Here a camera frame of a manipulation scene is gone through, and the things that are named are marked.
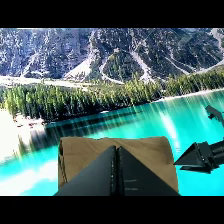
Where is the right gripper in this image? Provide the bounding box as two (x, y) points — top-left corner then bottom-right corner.
(173, 139), (224, 175)

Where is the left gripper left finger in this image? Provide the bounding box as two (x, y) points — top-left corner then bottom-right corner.
(54, 145), (118, 197)

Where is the beige shirt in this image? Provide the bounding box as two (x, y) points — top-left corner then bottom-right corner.
(57, 135), (180, 195)

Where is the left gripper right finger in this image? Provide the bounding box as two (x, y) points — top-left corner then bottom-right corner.
(116, 145), (181, 197)

